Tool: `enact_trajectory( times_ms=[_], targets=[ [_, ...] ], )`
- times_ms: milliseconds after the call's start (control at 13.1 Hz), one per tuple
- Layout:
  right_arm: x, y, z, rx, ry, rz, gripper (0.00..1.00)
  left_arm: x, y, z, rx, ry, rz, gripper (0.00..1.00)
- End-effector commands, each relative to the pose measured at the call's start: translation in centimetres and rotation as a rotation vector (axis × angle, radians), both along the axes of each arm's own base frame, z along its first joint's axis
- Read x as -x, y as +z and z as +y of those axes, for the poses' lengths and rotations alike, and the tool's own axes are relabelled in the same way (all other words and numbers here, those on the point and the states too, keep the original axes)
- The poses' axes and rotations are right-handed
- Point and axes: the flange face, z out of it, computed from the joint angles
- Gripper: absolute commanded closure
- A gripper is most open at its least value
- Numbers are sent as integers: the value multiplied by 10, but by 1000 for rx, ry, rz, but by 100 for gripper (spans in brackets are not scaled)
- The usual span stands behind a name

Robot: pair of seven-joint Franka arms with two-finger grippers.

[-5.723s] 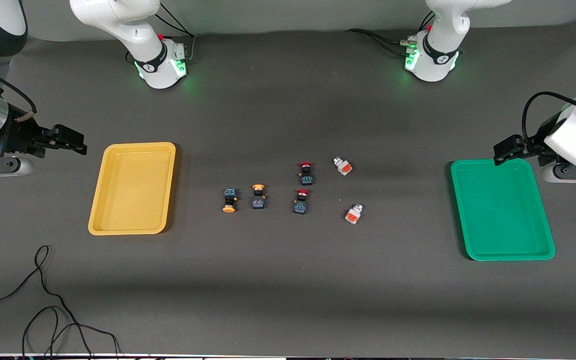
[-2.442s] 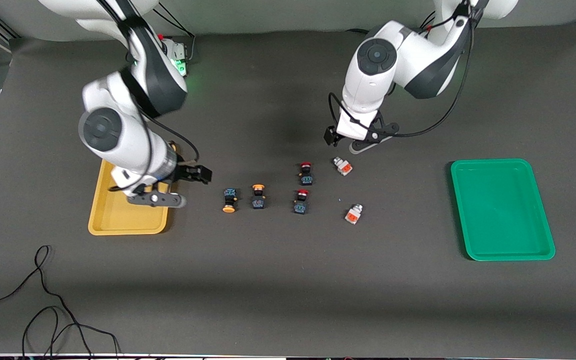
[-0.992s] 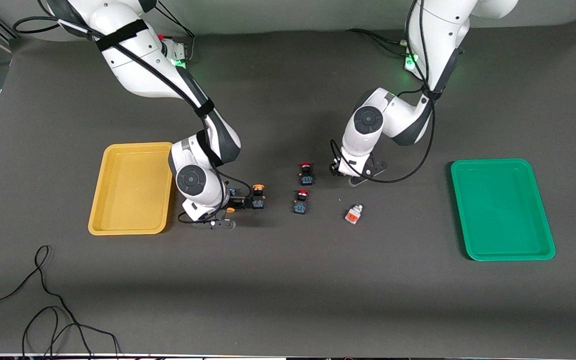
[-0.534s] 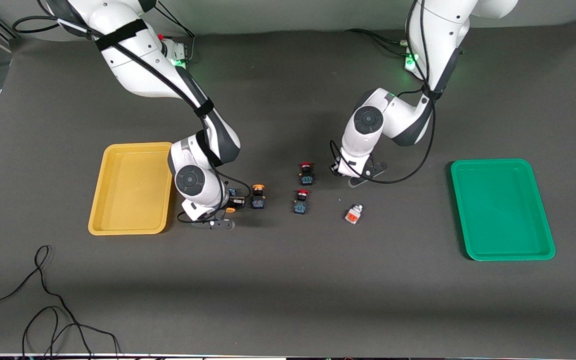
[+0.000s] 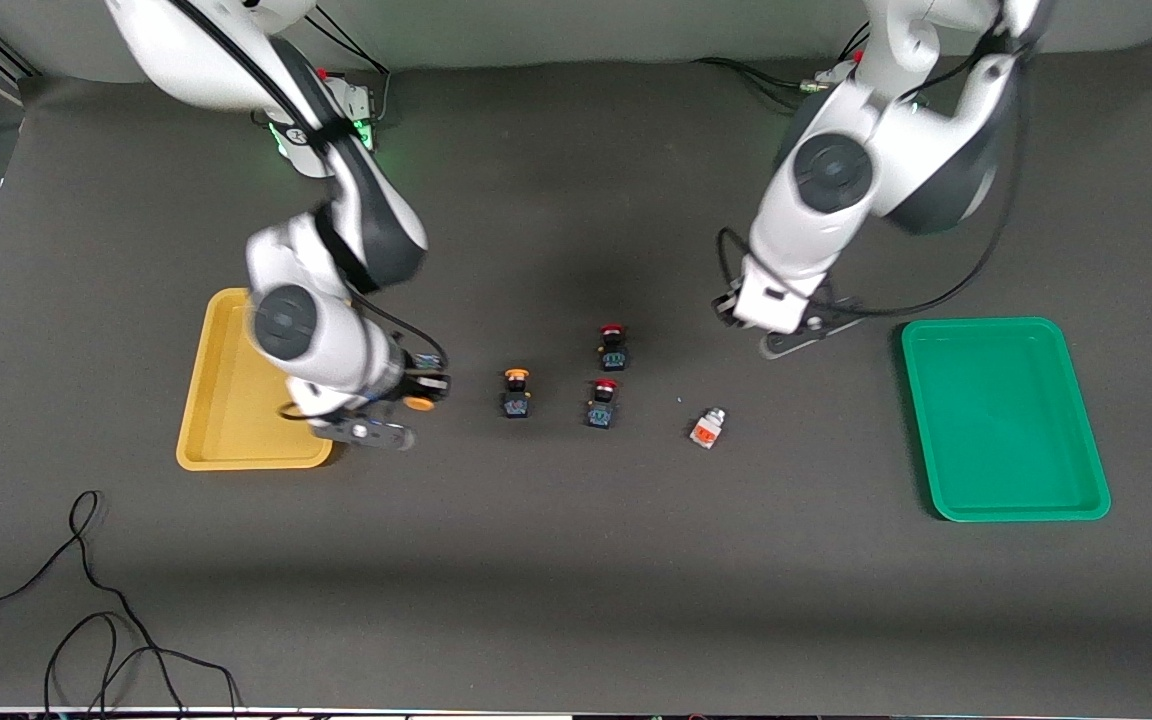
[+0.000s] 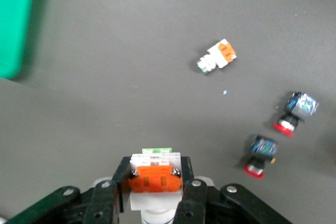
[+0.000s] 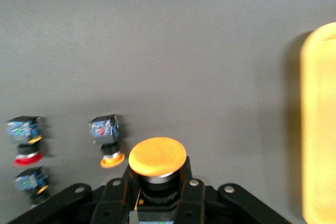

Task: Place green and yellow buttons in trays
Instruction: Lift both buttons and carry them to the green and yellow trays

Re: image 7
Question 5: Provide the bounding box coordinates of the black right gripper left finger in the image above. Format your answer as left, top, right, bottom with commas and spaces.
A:
7, 165, 140, 224

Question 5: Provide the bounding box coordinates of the red mushroom push button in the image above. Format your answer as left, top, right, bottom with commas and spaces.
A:
14, 166, 50, 206
5, 115, 45, 167

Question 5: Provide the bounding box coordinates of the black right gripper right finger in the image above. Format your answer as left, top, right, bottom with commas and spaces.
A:
177, 155, 292, 224

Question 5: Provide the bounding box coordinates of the yellow plastic tray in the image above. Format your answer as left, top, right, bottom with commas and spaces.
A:
299, 22, 336, 224

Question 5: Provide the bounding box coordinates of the yellow mushroom push button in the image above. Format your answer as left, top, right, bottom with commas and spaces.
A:
88, 114, 126, 169
128, 136, 188, 224

